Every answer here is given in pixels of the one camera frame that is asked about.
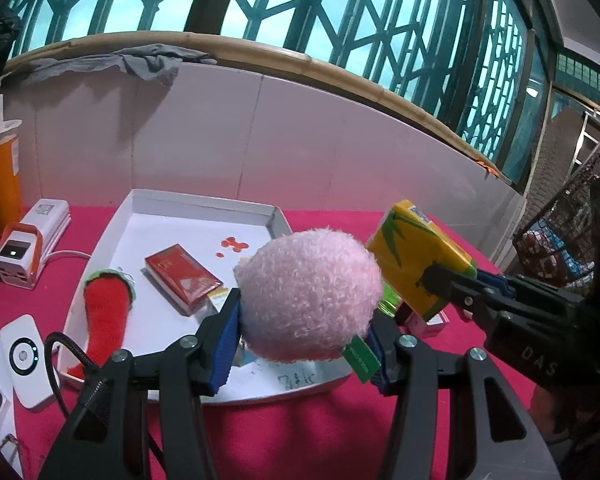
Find white orange device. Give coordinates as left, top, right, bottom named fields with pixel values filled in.
left=0, top=222, right=44, bottom=291

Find red cigarette box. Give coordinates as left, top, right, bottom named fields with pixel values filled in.
left=145, top=243, right=224, bottom=317

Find black cable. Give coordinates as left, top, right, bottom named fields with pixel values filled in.
left=44, top=331, right=108, bottom=421

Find red patterned cushion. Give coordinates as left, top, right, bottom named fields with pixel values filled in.
left=522, top=232, right=581, bottom=281

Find yellow juice carton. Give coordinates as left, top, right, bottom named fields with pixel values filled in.
left=366, top=200, right=479, bottom=325

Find white tray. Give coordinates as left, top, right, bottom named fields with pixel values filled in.
left=60, top=188, right=376, bottom=406

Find grey cloth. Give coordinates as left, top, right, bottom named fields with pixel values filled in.
left=0, top=44, right=218, bottom=86

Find red plush chili toy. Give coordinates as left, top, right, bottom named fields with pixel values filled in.
left=67, top=269, right=137, bottom=378

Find pink plush ball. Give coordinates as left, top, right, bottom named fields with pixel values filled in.
left=232, top=228, right=384, bottom=381

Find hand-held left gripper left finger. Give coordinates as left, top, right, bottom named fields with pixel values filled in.
left=37, top=287, right=243, bottom=480

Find person's right forearm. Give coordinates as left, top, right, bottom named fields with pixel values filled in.
left=530, top=375, right=600, bottom=480

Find white round-button device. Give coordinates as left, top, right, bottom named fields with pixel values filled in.
left=0, top=314, right=61, bottom=413

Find green packet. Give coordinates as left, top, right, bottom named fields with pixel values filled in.
left=377, top=284, right=402, bottom=317

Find bamboo sill trim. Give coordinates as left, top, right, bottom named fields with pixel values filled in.
left=2, top=30, right=513, bottom=186

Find white cable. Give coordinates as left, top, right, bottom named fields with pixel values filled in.
left=41, top=249, right=92, bottom=263

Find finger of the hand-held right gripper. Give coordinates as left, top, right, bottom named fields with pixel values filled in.
left=422, top=264, right=511, bottom=331
left=476, top=270, right=536, bottom=296

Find pink tablecloth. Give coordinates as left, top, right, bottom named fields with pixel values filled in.
left=0, top=205, right=571, bottom=480

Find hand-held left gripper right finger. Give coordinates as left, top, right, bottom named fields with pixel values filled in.
left=365, top=315, right=561, bottom=480

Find white pink-edged box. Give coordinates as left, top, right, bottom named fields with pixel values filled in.
left=399, top=305, right=451, bottom=339

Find wicker hanging chair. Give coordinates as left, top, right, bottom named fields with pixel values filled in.
left=510, top=132, right=600, bottom=291

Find orange cup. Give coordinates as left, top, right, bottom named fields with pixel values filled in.
left=0, top=119, right=25, bottom=237

